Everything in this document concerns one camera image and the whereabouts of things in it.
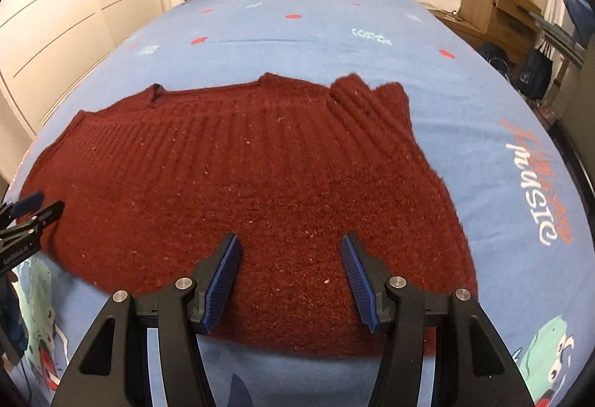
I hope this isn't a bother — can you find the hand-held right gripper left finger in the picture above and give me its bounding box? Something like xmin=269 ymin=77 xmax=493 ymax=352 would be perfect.
xmin=50 ymin=233 xmax=242 ymax=407

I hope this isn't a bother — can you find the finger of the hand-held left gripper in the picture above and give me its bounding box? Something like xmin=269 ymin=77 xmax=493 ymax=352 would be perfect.
xmin=0 ymin=192 xmax=46 ymax=222
xmin=0 ymin=201 xmax=66 ymax=243

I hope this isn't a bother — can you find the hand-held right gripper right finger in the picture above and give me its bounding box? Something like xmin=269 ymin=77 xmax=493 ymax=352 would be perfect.
xmin=341 ymin=233 xmax=535 ymax=407

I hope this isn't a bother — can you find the dark red knitted sweater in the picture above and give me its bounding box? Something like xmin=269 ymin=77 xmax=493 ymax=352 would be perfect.
xmin=14 ymin=72 xmax=479 ymax=359

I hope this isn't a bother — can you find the white wardrobe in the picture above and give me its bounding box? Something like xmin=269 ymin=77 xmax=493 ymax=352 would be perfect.
xmin=0 ymin=0 xmax=184 ymax=133

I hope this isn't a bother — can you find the bed with blue dinosaur sheet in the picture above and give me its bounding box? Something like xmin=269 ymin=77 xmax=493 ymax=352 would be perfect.
xmin=0 ymin=0 xmax=595 ymax=407

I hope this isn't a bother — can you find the navy bag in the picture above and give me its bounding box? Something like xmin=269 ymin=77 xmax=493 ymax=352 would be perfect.
xmin=518 ymin=47 xmax=559 ymax=101

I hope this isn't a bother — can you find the wooden nightstand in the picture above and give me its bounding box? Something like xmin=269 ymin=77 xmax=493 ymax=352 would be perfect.
xmin=428 ymin=7 xmax=493 ymax=49

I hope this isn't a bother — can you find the wooden desk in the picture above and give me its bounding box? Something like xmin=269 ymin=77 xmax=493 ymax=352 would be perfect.
xmin=458 ymin=0 xmax=582 ymax=64

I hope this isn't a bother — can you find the blue quilt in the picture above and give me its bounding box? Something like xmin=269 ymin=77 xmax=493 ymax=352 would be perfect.
xmin=558 ymin=0 xmax=595 ymax=49

